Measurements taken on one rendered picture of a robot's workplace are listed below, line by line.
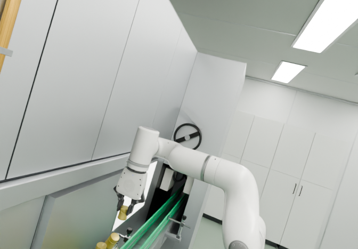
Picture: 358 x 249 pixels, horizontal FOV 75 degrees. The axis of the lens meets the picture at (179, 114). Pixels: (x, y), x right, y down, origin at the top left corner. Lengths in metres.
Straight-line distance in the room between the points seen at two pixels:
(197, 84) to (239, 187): 1.17
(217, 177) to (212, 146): 1.01
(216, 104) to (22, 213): 1.34
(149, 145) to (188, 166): 0.18
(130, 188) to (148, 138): 0.20
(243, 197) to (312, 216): 4.16
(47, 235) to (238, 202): 0.57
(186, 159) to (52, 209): 0.42
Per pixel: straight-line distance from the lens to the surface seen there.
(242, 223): 0.71
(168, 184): 1.99
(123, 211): 0.97
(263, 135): 4.50
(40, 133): 0.69
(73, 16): 0.68
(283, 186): 4.65
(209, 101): 1.75
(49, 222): 0.84
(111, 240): 0.95
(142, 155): 0.87
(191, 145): 1.76
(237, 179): 0.73
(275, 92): 5.02
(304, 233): 4.94
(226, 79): 1.76
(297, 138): 4.58
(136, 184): 0.91
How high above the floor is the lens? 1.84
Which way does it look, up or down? 1 degrees down
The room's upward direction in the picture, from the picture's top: 17 degrees clockwise
